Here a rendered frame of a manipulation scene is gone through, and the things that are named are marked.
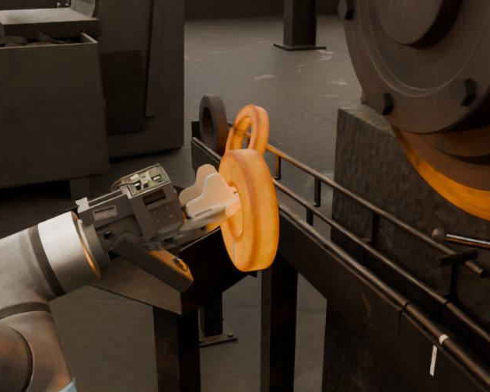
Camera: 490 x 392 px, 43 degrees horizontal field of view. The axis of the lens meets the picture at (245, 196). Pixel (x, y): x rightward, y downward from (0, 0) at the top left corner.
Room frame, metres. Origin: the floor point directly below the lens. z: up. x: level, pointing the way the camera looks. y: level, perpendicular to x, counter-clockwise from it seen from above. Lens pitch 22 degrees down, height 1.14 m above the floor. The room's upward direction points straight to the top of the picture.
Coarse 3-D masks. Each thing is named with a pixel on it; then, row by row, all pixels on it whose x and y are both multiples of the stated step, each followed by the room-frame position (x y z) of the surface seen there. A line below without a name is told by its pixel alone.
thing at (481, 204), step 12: (396, 132) 0.73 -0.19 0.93; (408, 144) 0.71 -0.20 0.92; (408, 156) 0.70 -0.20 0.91; (420, 156) 0.68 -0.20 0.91; (420, 168) 0.68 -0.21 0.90; (432, 168) 0.66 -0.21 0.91; (432, 180) 0.66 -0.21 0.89; (444, 180) 0.64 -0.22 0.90; (444, 192) 0.63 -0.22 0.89; (456, 192) 0.62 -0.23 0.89; (468, 192) 0.60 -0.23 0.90; (480, 192) 0.58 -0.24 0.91; (456, 204) 0.61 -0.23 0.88; (468, 204) 0.60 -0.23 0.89; (480, 204) 0.58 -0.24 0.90; (480, 216) 0.58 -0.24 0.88
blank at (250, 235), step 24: (240, 168) 0.71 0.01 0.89; (264, 168) 0.70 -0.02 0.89; (240, 192) 0.70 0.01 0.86; (264, 192) 0.68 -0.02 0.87; (240, 216) 0.76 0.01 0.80; (264, 216) 0.66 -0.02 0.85; (240, 240) 0.70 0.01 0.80; (264, 240) 0.66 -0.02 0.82; (240, 264) 0.70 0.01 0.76; (264, 264) 0.68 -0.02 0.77
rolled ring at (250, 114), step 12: (252, 108) 1.46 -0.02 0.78; (240, 120) 1.51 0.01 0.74; (252, 120) 1.44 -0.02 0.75; (264, 120) 1.42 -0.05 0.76; (240, 132) 1.52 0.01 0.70; (252, 132) 1.41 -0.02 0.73; (264, 132) 1.40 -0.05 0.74; (228, 144) 1.52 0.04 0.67; (240, 144) 1.52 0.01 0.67; (252, 144) 1.38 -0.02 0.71; (264, 144) 1.38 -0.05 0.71
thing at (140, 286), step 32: (192, 256) 0.84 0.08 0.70; (224, 256) 0.91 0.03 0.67; (128, 288) 0.92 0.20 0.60; (160, 288) 0.91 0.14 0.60; (192, 288) 0.84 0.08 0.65; (224, 288) 0.90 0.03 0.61; (160, 320) 0.95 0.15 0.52; (192, 320) 0.96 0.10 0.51; (160, 352) 0.95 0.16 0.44; (192, 352) 0.95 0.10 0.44; (160, 384) 0.95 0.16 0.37; (192, 384) 0.95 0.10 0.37
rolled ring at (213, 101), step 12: (204, 96) 1.67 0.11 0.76; (216, 96) 1.63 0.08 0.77; (204, 108) 1.68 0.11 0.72; (216, 108) 1.59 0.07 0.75; (204, 120) 1.70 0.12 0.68; (216, 120) 1.57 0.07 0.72; (204, 132) 1.70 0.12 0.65; (216, 132) 1.56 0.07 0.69; (228, 132) 1.57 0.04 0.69; (216, 144) 1.56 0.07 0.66
